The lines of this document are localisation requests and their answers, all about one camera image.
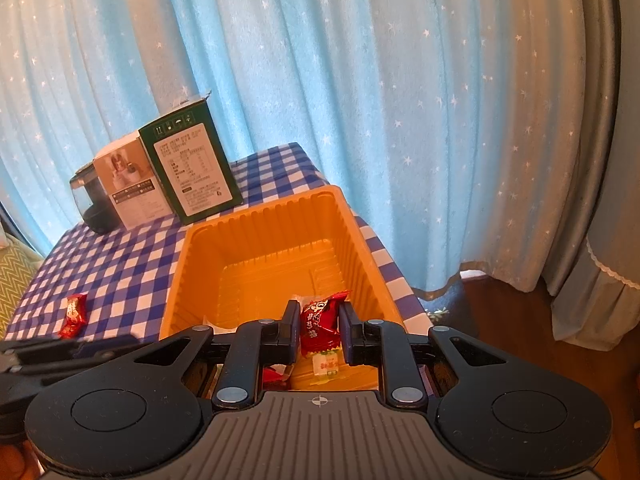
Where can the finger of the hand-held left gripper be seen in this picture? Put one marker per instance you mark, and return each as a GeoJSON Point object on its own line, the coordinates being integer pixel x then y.
{"type": "Point", "coordinates": [40, 370]}
{"type": "Point", "coordinates": [105, 347]}

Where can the dark grey pole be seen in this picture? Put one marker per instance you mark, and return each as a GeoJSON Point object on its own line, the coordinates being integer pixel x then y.
{"type": "Point", "coordinates": [602, 60]}

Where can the person's left hand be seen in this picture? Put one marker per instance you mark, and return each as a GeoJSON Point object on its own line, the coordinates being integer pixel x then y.
{"type": "Point", "coordinates": [17, 462]}

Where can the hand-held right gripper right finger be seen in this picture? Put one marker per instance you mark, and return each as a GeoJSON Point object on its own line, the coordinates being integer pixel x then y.
{"type": "Point", "coordinates": [350, 335]}

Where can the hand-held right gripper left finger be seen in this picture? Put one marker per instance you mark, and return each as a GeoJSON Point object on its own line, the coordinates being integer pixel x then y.
{"type": "Point", "coordinates": [291, 332]}

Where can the blue white checkered tablecloth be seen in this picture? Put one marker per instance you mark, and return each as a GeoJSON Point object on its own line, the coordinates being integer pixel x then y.
{"type": "Point", "coordinates": [125, 270]}

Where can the white cardboard box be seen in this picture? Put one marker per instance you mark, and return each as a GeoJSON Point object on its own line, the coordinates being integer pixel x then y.
{"type": "Point", "coordinates": [132, 195]}

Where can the green zigzag cushion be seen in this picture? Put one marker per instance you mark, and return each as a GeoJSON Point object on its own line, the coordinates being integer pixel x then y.
{"type": "Point", "coordinates": [17, 280]}

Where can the orange plastic tray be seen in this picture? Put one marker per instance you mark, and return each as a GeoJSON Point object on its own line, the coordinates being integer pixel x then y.
{"type": "Point", "coordinates": [260, 245]}

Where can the long red gold-label packet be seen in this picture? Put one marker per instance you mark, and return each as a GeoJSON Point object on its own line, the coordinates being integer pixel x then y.
{"type": "Point", "coordinates": [74, 315]}

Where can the glass jar with dark base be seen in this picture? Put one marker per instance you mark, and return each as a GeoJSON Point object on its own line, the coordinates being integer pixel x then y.
{"type": "Point", "coordinates": [87, 205]}

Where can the grey curtain with lace trim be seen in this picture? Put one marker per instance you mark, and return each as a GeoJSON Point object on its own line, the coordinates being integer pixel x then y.
{"type": "Point", "coordinates": [615, 285]}

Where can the yellow-green candy packet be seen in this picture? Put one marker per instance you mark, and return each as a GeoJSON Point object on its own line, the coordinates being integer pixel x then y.
{"type": "Point", "coordinates": [325, 364]}

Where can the green cardboard box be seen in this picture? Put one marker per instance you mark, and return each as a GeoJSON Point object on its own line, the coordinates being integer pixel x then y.
{"type": "Point", "coordinates": [200, 175]}

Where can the blue star-print curtain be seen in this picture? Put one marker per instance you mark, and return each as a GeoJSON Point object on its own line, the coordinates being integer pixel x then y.
{"type": "Point", "coordinates": [350, 85]}

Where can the wide red snack packet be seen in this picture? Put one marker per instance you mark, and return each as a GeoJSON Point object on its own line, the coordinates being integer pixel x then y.
{"type": "Point", "coordinates": [272, 375]}

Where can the small red snack packet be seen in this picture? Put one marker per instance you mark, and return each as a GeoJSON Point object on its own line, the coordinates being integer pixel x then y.
{"type": "Point", "coordinates": [320, 330]}

